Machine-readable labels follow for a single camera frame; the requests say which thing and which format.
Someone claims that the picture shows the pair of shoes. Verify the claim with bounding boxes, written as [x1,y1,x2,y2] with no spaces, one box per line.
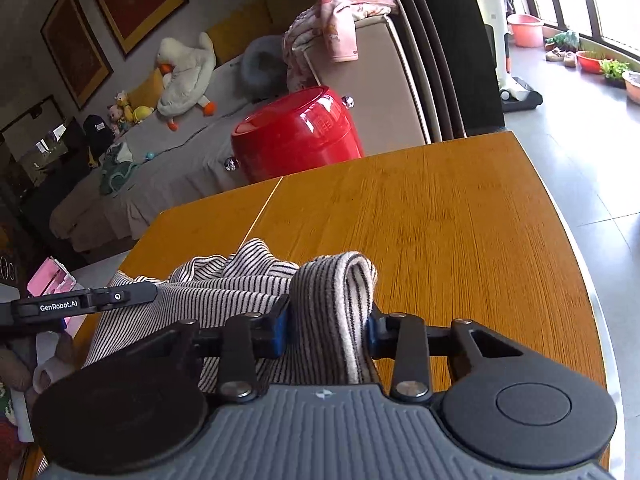
[545,46,579,68]

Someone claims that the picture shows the white floor washer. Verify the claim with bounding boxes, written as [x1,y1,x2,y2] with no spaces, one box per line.
[475,0,543,112]

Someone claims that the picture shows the pale basin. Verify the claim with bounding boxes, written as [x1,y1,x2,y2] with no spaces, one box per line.
[621,70,640,105]

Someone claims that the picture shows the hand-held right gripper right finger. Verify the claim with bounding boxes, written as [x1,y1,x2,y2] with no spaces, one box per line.
[366,305,525,404]

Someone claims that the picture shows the framed dark red picture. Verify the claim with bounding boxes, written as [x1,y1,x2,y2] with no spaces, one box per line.
[41,0,115,110]

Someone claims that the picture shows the teal garment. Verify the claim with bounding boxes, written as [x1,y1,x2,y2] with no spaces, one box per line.
[99,141,147,196]

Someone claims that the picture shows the grey sofa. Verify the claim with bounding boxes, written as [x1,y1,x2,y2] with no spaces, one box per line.
[50,10,432,256]

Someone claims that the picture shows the black white striped shirt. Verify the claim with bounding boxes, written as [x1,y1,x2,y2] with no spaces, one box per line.
[80,238,387,386]

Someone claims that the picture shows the pink box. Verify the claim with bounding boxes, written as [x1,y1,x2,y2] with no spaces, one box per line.
[27,256,77,296]

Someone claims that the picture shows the white goose plush toy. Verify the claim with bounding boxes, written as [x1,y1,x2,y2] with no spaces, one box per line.
[156,32,219,132]

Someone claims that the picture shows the red plastic basin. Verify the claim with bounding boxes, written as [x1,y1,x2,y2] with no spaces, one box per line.
[575,50,607,75]

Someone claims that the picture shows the grey round cushion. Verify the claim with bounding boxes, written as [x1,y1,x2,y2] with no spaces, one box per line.
[241,36,292,101]

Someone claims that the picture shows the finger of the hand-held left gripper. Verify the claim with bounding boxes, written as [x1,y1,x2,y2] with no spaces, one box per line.
[10,281,159,331]

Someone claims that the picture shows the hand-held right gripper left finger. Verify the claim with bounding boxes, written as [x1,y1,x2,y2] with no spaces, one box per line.
[131,305,291,405]

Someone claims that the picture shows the green potted plant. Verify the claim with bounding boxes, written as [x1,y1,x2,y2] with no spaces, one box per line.
[599,59,631,89]

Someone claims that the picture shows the red drum-shaped stool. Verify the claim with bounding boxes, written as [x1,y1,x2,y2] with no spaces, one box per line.
[224,86,366,184]

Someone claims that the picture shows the black backpack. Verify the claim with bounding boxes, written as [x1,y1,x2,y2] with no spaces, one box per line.
[82,114,115,158]

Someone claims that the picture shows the pink plastic basin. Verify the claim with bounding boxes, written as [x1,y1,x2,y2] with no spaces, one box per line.
[507,12,545,48]

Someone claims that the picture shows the dark glass cabinet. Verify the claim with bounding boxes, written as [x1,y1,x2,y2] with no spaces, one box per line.
[0,95,92,221]

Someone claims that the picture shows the pink printed blanket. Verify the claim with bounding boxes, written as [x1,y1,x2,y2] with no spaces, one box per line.
[282,0,398,92]

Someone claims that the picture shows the small doll toy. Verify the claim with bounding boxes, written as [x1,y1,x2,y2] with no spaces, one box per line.
[108,91,134,135]

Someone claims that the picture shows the yellow cushion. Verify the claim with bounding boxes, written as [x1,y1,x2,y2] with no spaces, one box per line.
[265,0,332,27]
[207,0,273,66]
[127,67,166,111]

